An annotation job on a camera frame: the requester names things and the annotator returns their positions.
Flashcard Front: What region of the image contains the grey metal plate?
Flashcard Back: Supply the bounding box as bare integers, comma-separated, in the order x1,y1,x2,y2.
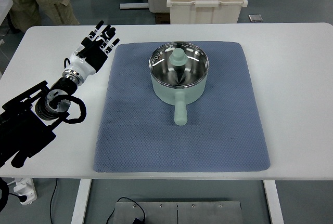
114,200,242,224

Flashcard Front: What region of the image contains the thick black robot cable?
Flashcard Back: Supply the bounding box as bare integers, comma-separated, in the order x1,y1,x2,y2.
0,177,10,212

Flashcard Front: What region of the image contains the white table leg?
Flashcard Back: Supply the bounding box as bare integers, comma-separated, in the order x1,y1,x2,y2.
71,179,92,224
263,180,285,224

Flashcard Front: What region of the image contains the blue textured mat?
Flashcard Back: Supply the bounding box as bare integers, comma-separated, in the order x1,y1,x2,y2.
93,41,271,174

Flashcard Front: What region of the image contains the thin black floor cable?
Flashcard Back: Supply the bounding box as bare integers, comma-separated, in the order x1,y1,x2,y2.
50,179,58,224

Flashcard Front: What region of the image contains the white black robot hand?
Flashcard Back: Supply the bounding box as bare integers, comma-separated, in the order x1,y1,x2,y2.
64,20,121,78

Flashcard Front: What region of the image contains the green pot with handle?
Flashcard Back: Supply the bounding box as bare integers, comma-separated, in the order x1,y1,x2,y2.
148,41,210,127

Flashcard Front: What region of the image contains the person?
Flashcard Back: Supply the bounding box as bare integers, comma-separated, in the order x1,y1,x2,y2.
0,0,80,34

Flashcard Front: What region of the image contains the black adapter cable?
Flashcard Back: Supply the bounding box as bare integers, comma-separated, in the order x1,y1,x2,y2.
105,196,146,224

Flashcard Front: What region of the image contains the white side table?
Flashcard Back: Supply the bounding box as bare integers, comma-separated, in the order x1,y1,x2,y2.
0,0,14,26

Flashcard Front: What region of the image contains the glass lid with green knob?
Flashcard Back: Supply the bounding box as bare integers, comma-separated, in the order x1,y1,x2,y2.
148,41,210,89

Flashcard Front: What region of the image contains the cardboard box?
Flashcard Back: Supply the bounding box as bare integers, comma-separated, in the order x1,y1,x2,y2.
155,12,171,24

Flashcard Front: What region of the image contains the white power strip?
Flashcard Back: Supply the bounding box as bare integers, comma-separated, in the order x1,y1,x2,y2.
12,178,37,206

